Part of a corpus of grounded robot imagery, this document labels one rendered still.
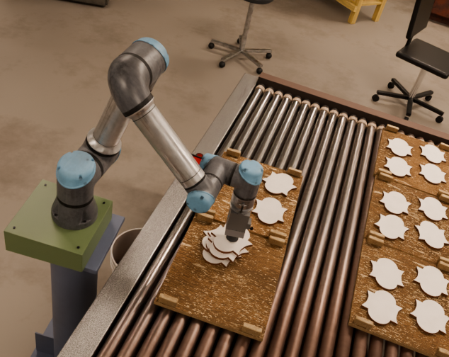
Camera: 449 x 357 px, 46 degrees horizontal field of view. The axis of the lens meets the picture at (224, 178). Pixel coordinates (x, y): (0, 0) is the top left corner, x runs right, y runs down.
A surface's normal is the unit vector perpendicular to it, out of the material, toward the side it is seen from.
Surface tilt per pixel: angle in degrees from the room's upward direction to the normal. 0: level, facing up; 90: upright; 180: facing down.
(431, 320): 0
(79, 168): 9
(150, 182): 0
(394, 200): 0
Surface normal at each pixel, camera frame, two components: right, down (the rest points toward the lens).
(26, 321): 0.18, -0.75
